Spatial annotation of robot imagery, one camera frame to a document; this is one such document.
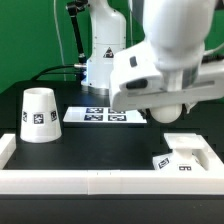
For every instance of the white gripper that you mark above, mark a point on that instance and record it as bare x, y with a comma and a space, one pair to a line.
209, 85

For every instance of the white lamp bulb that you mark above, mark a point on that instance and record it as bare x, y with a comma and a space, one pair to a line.
166, 114

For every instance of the white lamp base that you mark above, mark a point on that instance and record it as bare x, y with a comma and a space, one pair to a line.
181, 158

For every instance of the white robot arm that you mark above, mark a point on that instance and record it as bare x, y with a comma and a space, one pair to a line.
163, 74

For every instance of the white conical lamp shade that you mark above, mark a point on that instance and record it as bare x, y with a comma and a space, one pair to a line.
40, 121

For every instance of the white marker tag plate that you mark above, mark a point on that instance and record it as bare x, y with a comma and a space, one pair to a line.
101, 115

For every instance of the white U-shaped fence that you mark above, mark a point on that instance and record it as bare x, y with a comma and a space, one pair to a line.
96, 182

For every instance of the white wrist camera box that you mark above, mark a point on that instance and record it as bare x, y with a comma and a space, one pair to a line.
134, 71

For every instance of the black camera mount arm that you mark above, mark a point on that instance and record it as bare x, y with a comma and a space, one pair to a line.
74, 8

